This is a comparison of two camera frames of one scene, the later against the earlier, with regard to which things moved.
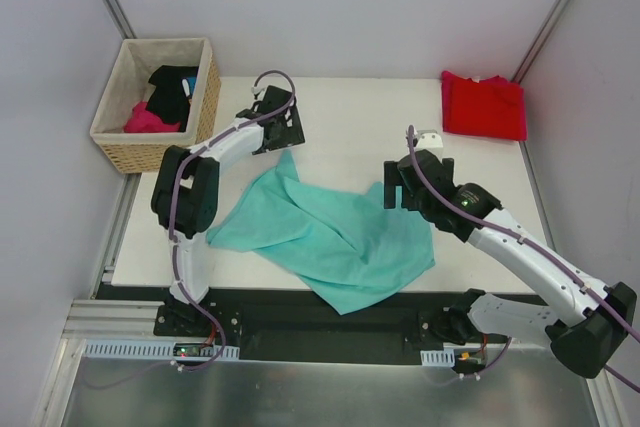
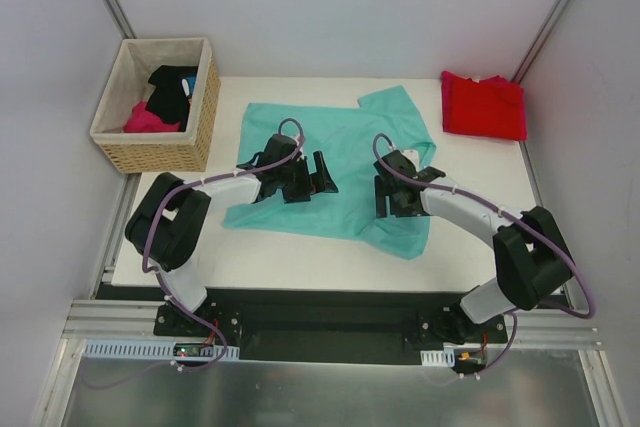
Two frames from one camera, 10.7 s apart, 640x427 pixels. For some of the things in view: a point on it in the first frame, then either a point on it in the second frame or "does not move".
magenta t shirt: [142, 120] does not move
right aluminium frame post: [557, 12] does not move
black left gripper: [288, 125] -> [304, 179]
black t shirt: [169, 98] does not move
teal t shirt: [348, 244] -> [350, 140]
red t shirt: [493, 107] does not move
